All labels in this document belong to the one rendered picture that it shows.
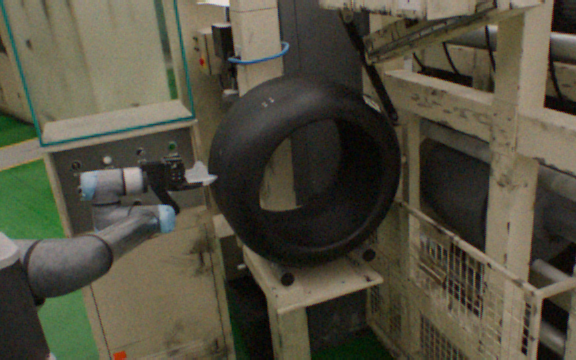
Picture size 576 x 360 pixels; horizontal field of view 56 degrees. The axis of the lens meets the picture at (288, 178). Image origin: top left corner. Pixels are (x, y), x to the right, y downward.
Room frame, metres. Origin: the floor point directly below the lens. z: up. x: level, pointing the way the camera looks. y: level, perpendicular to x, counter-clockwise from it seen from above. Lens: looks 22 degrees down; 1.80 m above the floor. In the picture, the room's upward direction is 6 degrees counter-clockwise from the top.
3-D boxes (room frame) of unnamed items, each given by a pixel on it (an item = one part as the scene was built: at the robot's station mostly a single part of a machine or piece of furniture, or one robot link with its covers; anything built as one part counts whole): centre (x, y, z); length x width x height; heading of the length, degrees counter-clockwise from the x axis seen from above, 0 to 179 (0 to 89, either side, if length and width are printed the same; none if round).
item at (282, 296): (1.56, 0.09, 0.84); 0.36 x 0.09 x 0.06; 19
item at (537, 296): (1.49, -0.43, 0.65); 0.90 x 0.02 x 0.70; 19
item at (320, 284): (1.60, -0.04, 0.80); 0.37 x 0.36 x 0.02; 109
